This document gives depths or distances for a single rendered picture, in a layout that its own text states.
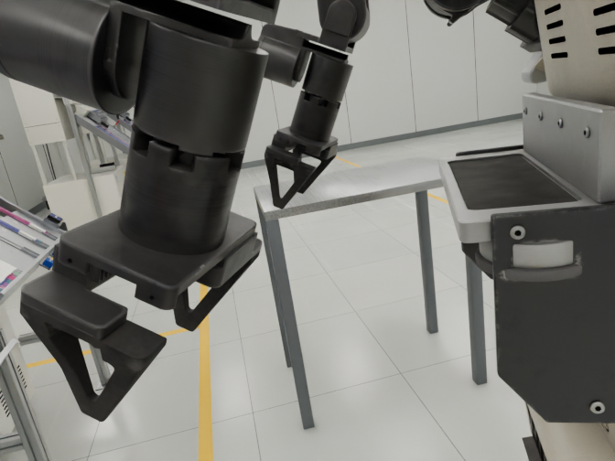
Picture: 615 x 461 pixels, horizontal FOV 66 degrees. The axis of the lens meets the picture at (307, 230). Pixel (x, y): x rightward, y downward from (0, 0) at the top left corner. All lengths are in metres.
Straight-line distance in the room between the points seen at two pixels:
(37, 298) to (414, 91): 8.58
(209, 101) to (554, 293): 0.25
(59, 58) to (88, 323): 0.12
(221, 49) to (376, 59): 8.30
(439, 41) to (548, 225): 8.67
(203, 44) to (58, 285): 0.13
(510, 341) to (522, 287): 0.04
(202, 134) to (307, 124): 0.43
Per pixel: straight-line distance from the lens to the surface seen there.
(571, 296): 0.36
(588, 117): 0.37
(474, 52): 9.28
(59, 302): 0.25
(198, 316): 0.35
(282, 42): 0.66
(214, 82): 0.22
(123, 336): 0.24
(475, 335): 1.84
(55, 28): 0.26
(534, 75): 0.65
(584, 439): 0.53
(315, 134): 0.65
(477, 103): 9.31
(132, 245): 0.25
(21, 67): 0.27
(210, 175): 0.24
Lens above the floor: 1.14
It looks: 17 degrees down
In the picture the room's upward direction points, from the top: 9 degrees counter-clockwise
